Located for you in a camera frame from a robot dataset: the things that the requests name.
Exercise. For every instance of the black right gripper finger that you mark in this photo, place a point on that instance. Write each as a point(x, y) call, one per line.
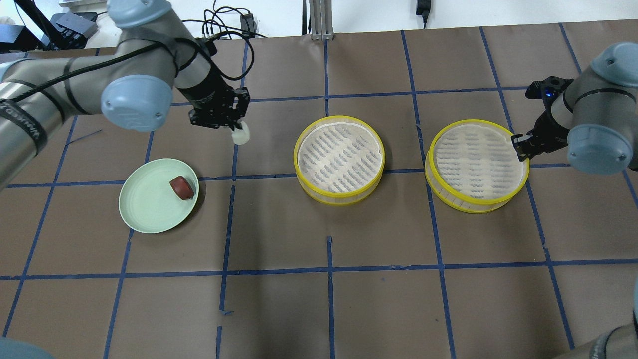
point(523, 147)

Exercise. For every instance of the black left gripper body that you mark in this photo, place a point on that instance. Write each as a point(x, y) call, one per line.
point(205, 93)

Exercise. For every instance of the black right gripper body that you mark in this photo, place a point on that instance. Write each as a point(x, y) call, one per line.
point(550, 122)

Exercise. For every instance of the white bun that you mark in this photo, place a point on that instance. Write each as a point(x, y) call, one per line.
point(240, 133)

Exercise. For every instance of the yellow bamboo steamer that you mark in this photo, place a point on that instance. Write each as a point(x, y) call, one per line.
point(472, 167)
point(339, 160)

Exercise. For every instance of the brown bun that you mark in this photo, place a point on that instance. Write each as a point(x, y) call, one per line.
point(181, 187)

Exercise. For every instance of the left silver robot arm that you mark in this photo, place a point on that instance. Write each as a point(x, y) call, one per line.
point(133, 88)

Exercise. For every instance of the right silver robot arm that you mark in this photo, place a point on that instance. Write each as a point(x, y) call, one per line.
point(594, 117)

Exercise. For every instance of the black power adapter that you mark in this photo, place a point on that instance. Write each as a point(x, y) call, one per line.
point(248, 25)

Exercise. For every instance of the light green plate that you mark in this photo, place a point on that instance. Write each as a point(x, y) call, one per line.
point(146, 202)

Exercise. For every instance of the aluminium frame post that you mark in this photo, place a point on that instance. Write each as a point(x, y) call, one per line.
point(317, 19)

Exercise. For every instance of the black camera stand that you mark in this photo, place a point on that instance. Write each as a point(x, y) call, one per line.
point(64, 30)

